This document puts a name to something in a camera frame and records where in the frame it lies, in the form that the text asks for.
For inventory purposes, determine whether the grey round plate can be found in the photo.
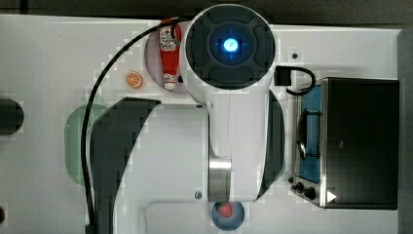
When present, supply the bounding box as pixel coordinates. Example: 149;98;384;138
144;24;188;94

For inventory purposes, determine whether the green plastic strainer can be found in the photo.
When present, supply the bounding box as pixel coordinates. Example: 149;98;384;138
63;102;108;187

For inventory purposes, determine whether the black frying pan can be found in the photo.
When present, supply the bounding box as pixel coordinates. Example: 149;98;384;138
0;98;24;136

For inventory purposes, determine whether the orange slice toy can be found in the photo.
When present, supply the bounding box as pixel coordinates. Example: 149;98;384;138
126;71;143;89

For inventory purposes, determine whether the blue bowl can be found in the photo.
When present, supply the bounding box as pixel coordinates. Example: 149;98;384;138
211;202;244;231

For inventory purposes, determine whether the red ketchup bottle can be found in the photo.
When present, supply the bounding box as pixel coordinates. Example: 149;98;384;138
158;24;181;91

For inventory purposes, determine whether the black toaster oven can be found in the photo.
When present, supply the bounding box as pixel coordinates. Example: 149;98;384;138
289;77;399;210

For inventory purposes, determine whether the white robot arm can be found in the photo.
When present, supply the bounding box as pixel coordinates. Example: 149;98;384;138
88;4;284;234

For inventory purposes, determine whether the toy strawberry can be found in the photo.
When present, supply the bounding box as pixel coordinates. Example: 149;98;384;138
217;203;233;218

